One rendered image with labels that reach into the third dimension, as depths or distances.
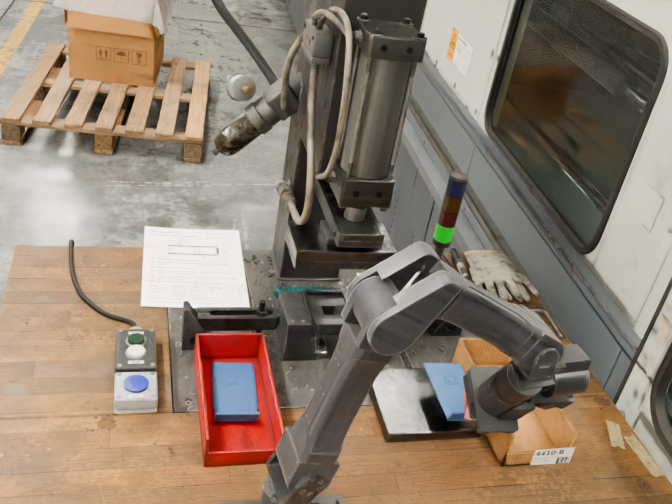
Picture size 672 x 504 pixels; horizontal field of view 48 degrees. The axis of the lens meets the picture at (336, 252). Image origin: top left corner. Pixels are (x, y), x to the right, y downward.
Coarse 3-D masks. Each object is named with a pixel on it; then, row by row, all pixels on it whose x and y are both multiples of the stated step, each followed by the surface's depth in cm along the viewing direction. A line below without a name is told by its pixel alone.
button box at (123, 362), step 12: (72, 240) 163; (72, 252) 157; (72, 264) 153; (72, 276) 150; (84, 300) 145; (132, 324) 139; (120, 336) 134; (144, 336) 134; (120, 348) 131; (144, 348) 132; (120, 360) 129; (132, 360) 129; (144, 360) 130; (156, 360) 131; (156, 372) 130
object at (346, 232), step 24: (336, 216) 131; (360, 216) 130; (288, 240) 134; (312, 240) 131; (336, 240) 128; (360, 240) 127; (384, 240) 135; (312, 264) 129; (336, 264) 130; (360, 264) 131
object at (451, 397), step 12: (432, 372) 134; (444, 372) 134; (456, 372) 135; (432, 384) 131; (444, 384) 132; (444, 396) 129; (456, 396) 129; (444, 408) 126; (456, 408) 127; (456, 420) 125; (468, 420) 125
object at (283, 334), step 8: (280, 304) 142; (280, 312) 142; (328, 312) 143; (280, 320) 142; (280, 328) 142; (280, 336) 142; (288, 336) 137; (296, 336) 137; (304, 336) 138; (280, 344) 141; (288, 344) 138; (296, 344) 138; (304, 344) 139; (280, 352) 141; (288, 352) 139; (296, 352) 139; (304, 352) 140; (312, 352) 140; (288, 360) 140; (296, 360) 140
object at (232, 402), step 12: (216, 372) 133; (228, 372) 134; (240, 372) 134; (252, 372) 134; (216, 384) 130; (240, 384) 131; (252, 384) 132; (216, 396) 128; (228, 396) 128; (240, 396) 129; (252, 396) 129; (216, 408) 126; (228, 408) 126; (240, 408) 127; (252, 408) 127; (216, 420) 124; (228, 420) 124; (240, 420) 125; (252, 420) 125
